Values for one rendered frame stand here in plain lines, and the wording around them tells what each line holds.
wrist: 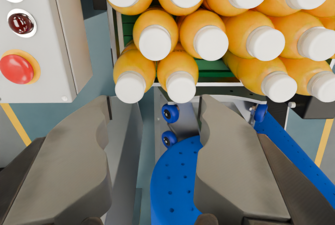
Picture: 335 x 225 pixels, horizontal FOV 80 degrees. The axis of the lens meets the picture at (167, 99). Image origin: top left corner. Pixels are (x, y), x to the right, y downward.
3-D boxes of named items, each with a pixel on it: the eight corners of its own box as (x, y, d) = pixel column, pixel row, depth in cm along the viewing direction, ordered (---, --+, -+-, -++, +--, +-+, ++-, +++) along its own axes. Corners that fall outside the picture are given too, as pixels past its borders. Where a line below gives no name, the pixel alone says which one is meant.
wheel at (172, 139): (171, 154, 47) (177, 150, 48) (173, 140, 45) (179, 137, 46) (159, 142, 50) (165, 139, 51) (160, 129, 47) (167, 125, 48)
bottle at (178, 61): (188, 67, 46) (204, 108, 30) (157, 67, 46) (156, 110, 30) (189, 35, 43) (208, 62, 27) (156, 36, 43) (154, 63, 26)
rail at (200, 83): (122, 80, 42) (120, 86, 39) (122, 77, 41) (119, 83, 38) (311, 80, 43) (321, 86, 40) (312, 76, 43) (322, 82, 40)
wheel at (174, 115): (172, 127, 43) (179, 124, 44) (173, 110, 41) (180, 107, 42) (159, 118, 46) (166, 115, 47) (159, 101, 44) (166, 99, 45)
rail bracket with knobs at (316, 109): (269, 97, 51) (293, 120, 41) (276, 70, 47) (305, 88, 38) (307, 97, 51) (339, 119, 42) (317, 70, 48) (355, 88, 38)
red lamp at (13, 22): (16, 33, 22) (9, 35, 21) (9, 12, 21) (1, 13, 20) (36, 34, 22) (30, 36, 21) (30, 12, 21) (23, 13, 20)
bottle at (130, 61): (117, 51, 44) (93, 87, 28) (140, 28, 42) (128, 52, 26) (141, 73, 47) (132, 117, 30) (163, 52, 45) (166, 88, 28)
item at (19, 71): (10, 81, 25) (4, 85, 24) (-1, 52, 23) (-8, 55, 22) (40, 81, 25) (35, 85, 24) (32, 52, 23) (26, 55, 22)
